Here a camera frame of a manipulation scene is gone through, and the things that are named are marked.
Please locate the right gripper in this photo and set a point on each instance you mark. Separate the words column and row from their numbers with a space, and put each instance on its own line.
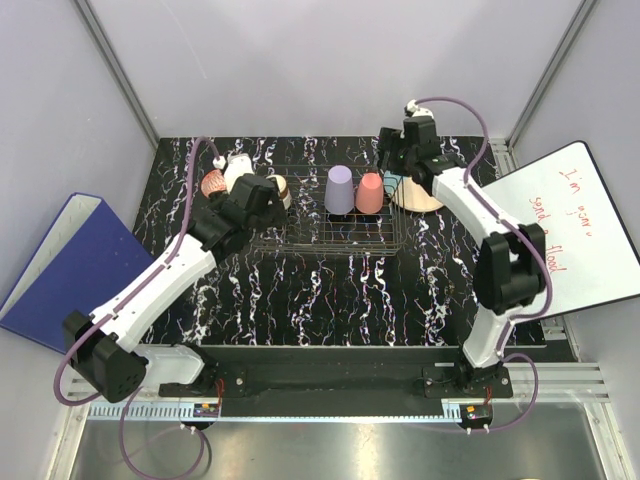
column 390, row 140

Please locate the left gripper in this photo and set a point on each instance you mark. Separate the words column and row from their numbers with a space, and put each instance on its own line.
column 275, row 215

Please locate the cream and brown mug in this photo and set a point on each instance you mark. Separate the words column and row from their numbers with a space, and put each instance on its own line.
column 283, row 189

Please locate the cream and blue plate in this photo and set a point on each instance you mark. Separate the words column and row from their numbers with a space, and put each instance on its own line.
column 406, row 194

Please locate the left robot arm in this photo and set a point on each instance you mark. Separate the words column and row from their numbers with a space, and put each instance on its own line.
column 105, row 348

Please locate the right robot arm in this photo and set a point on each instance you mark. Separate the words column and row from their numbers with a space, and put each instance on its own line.
column 510, row 271

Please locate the pink cup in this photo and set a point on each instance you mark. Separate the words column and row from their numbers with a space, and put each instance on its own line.
column 370, row 194

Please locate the purple cup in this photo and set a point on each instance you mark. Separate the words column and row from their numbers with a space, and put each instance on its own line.
column 339, row 192

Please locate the whiteboard with red writing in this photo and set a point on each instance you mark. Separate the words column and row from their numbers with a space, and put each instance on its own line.
column 591, row 258

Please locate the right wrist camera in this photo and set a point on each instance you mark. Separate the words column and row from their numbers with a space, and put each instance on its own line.
column 420, row 112

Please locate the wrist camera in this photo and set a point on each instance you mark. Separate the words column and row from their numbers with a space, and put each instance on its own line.
column 236, row 167
column 420, row 112

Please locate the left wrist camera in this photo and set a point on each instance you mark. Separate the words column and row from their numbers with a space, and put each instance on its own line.
column 236, row 167

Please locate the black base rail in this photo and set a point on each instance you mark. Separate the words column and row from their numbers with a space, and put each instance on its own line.
column 345, row 383

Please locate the blue ring binder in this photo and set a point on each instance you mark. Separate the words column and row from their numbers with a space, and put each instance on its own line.
column 86, row 257

